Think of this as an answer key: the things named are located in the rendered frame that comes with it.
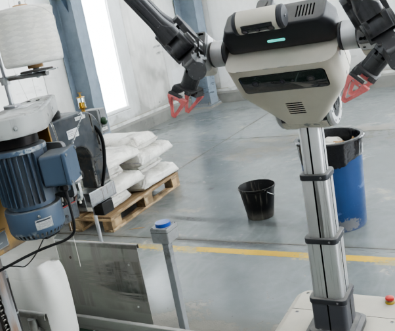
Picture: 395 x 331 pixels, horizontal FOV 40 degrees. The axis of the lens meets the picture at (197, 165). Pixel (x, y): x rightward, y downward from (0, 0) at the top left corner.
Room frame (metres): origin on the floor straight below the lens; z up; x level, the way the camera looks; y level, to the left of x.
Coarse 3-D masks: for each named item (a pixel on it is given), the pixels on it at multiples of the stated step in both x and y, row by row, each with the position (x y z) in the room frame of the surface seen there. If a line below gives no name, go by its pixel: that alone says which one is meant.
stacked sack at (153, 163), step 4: (152, 160) 5.20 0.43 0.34; (156, 160) 5.24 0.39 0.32; (160, 160) 5.30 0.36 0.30; (148, 164) 5.12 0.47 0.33; (152, 164) 5.17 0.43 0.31; (156, 164) 5.24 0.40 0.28; (136, 168) 5.00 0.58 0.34; (140, 168) 5.01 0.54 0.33; (144, 168) 5.05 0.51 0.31; (148, 168) 5.11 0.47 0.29
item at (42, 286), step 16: (32, 240) 1.91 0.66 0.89; (48, 240) 1.87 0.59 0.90; (0, 256) 2.01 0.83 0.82; (16, 256) 1.97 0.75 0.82; (32, 256) 1.92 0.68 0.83; (48, 256) 1.88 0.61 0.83; (16, 272) 1.87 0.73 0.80; (32, 272) 1.86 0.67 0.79; (48, 272) 1.87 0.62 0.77; (64, 272) 1.93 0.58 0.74; (16, 288) 1.88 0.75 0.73; (32, 288) 1.85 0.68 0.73; (48, 288) 1.84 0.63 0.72; (64, 288) 1.91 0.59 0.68; (16, 304) 1.88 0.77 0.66; (32, 304) 1.85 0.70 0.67; (48, 304) 1.84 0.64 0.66; (64, 304) 1.88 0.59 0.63; (64, 320) 1.86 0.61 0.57
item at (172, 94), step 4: (172, 88) 1.72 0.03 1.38; (168, 92) 1.70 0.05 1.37; (172, 92) 1.71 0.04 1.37; (176, 92) 1.71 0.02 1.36; (180, 92) 1.74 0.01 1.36; (168, 96) 1.70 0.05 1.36; (172, 96) 1.69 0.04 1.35; (176, 96) 1.69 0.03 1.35; (180, 96) 1.69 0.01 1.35; (172, 100) 1.71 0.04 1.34; (180, 100) 1.68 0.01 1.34; (184, 100) 1.68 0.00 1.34; (172, 104) 1.71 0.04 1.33; (180, 104) 1.69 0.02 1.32; (184, 104) 1.69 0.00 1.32; (172, 108) 1.71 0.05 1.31; (180, 108) 1.69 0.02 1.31; (172, 112) 1.72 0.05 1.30; (176, 112) 1.71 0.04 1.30; (172, 116) 1.72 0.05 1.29; (176, 116) 1.71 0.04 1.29
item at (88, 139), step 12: (60, 120) 1.75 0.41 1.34; (72, 120) 1.80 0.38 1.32; (84, 120) 1.85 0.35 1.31; (96, 120) 1.90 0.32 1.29; (60, 132) 1.74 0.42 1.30; (84, 132) 1.83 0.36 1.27; (96, 132) 1.89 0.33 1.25; (84, 144) 1.82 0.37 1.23; (96, 144) 1.87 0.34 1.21; (84, 156) 1.86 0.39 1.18; (96, 156) 1.87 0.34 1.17; (84, 168) 1.86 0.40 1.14; (96, 168) 1.85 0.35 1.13; (84, 180) 1.87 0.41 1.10; (96, 180) 1.85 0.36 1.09; (108, 180) 1.90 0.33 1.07
